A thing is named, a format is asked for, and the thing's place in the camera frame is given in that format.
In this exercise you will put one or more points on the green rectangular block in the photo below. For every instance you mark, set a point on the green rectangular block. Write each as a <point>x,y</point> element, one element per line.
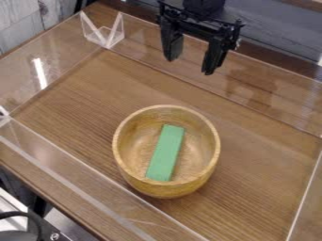
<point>165,156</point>

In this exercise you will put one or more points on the brown wooden bowl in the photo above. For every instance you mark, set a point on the brown wooden bowl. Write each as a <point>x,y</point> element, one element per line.
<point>134,143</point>

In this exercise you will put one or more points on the black metal mount bracket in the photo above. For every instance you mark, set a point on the black metal mount bracket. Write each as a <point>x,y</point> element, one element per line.
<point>45,229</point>

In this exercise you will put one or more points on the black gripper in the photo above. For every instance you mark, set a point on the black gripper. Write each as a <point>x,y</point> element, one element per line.
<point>198,18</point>

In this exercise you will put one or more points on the clear acrylic tray walls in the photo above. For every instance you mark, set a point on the clear acrylic tray walls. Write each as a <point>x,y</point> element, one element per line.
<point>67,91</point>

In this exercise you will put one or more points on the clear acrylic corner bracket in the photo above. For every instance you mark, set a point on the clear acrylic corner bracket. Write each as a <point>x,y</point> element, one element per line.
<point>105,36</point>

